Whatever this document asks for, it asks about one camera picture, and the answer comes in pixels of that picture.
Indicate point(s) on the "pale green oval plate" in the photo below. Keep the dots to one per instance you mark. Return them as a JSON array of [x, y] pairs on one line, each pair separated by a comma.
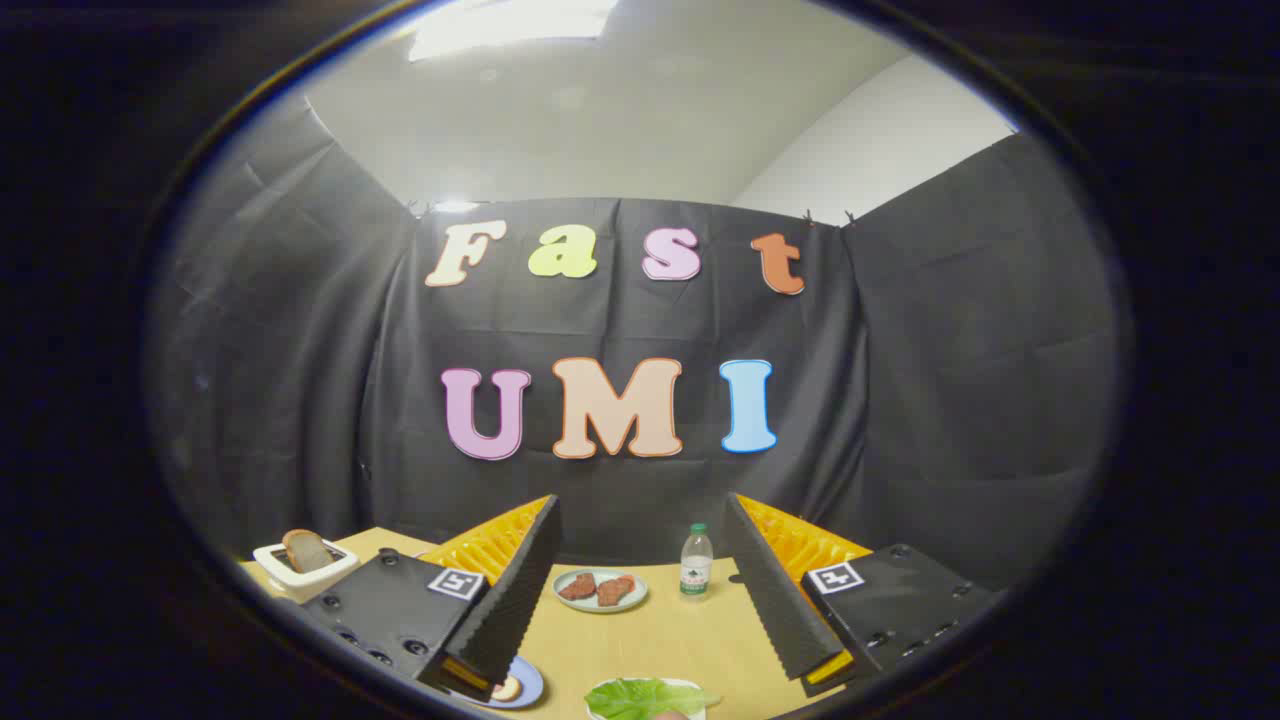
[[640, 592]]

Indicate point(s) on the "white plate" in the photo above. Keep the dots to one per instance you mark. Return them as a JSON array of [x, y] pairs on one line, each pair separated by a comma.
[[693, 684]]

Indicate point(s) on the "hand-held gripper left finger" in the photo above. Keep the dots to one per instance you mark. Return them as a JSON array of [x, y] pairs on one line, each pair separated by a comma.
[[510, 600]]

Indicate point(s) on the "clear plastic water bottle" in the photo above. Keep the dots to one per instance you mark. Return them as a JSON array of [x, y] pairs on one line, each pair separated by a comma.
[[696, 570]]

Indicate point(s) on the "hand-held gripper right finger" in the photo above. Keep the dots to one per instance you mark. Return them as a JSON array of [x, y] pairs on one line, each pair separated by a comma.
[[775, 600]]

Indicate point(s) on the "white toaster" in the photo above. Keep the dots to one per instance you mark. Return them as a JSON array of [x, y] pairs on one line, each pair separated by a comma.
[[300, 586]]

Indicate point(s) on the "black backdrop cloth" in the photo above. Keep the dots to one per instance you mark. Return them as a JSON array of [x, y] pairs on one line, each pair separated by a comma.
[[300, 350]]

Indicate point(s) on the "brown meat patty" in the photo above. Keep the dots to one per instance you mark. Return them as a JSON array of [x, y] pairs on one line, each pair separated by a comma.
[[578, 587], [614, 591]]

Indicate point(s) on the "blue round plate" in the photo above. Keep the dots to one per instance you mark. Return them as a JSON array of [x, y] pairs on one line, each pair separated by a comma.
[[530, 680]]

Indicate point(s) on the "green lettuce leaf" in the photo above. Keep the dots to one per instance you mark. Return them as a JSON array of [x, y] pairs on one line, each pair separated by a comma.
[[640, 700]]

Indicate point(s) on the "plain bread slice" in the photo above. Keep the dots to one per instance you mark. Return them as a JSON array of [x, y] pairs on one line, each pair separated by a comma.
[[308, 552]]

